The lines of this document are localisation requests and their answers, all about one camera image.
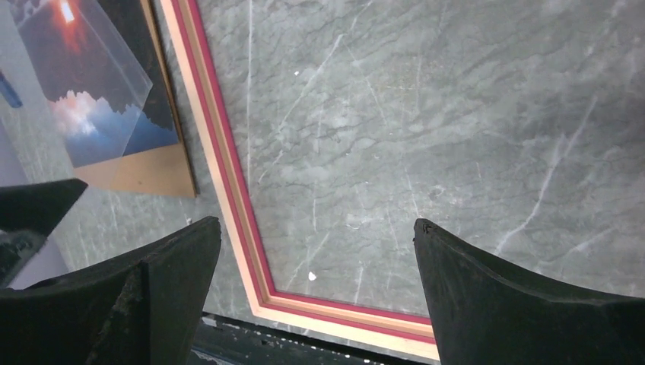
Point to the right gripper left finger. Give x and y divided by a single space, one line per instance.
141 307

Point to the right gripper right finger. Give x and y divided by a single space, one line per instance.
486 310

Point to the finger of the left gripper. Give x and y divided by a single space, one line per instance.
38 207

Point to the clear acrylic sheet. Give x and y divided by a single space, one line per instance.
93 83

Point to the wooden picture frame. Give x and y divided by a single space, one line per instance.
385 329

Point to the sunset landscape photo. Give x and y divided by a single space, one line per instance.
100 70

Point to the small blue red screwdriver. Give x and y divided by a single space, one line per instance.
9 93

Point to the brown backing board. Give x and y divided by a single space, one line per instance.
155 160

